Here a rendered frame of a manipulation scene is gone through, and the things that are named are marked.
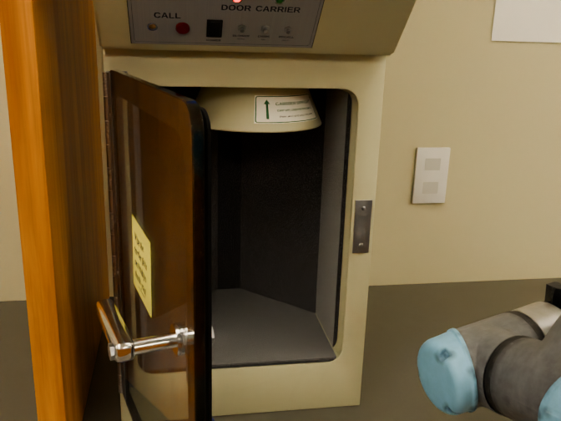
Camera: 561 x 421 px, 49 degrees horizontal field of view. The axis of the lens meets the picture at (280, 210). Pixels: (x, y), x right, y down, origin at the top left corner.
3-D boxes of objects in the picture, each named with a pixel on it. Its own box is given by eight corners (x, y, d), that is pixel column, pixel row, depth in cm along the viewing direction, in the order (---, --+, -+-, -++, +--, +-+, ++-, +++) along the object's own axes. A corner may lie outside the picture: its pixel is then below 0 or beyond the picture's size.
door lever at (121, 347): (154, 311, 56) (153, 285, 56) (184, 362, 48) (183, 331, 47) (93, 321, 54) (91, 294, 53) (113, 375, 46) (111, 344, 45)
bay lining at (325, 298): (149, 291, 102) (142, 70, 92) (304, 284, 106) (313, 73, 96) (143, 369, 79) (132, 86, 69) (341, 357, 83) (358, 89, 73)
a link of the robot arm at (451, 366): (472, 437, 55) (415, 403, 63) (562, 398, 59) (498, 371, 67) (461, 352, 54) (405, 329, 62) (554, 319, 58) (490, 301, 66)
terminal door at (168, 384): (129, 394, 78) (114, 68, 66) (206, 590, 51) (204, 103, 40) (123, 396, 77) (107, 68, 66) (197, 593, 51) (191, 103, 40)
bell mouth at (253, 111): (185, 112, 89) (184, 73, 87) (306, 113, 92) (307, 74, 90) (189, 133, 72) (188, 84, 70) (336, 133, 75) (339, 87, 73)
